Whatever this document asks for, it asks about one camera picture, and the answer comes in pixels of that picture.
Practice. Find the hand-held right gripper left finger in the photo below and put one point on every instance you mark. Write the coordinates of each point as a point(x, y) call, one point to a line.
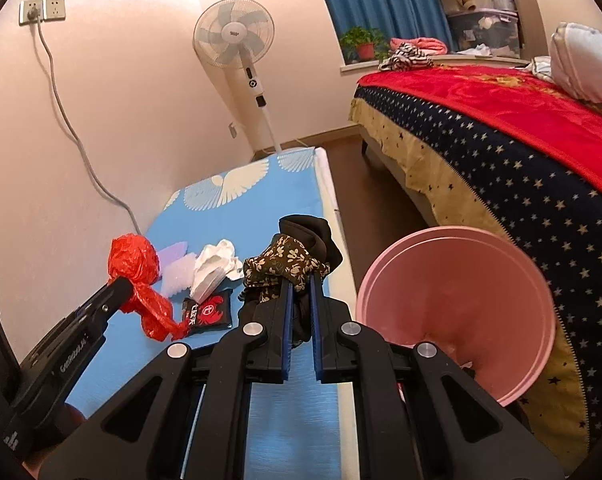
point(287, 310)

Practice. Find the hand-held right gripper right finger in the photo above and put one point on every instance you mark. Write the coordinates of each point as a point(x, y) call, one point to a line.
point(317, 320)

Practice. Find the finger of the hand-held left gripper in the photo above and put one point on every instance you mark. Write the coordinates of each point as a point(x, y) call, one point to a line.
point(106, 295)

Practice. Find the red plastic bag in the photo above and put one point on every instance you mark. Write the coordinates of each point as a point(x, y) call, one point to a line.
point(133, 260)

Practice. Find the black floral cloth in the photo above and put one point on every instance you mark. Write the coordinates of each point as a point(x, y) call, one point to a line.
point(276, 260)

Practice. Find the purple foam sheet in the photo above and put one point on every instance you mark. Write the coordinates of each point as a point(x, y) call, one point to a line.
point(176, 270)

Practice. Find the red black snack packet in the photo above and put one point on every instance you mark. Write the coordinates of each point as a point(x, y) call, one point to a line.
point(208, 312)

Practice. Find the white paper wrapper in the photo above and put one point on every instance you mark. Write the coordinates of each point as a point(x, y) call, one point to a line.
point(213, 265)

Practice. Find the pink plastic bin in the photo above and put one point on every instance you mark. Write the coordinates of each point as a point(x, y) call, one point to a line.
point(456, 285)

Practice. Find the blue bird-print tablecloth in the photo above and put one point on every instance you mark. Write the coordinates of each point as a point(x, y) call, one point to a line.
point(231, 210)

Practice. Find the bed with starry blanket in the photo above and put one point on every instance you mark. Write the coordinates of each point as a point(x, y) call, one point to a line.
point(531, 200)

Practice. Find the potted green plant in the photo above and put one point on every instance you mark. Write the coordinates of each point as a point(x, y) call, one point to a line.
point(365, 51)

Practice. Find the black white striped cloth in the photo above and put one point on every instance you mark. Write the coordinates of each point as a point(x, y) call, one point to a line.
point(406, 57)

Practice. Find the white standing fan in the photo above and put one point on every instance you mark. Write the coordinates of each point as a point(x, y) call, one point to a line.
point(231, 32)

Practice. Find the red blanket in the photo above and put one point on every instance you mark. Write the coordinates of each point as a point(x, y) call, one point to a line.
point(506, 105)

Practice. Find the pink cloth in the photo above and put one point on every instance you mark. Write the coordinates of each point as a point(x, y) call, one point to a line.
point(426, 44)

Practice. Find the clear storage box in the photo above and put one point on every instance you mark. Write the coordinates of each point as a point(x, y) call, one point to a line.
point(486, 30)

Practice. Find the light blue cloth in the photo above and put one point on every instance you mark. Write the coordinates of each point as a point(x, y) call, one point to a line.
point(543, 67)

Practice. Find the grey bed frame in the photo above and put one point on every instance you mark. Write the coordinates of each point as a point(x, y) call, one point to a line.
point(391, 170)

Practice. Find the small low wall socket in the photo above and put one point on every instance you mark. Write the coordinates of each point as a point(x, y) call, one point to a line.
point(234, 129)

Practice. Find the white wall socket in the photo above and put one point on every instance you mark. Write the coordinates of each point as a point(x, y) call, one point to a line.
point(55, 8)
point(31, 10)

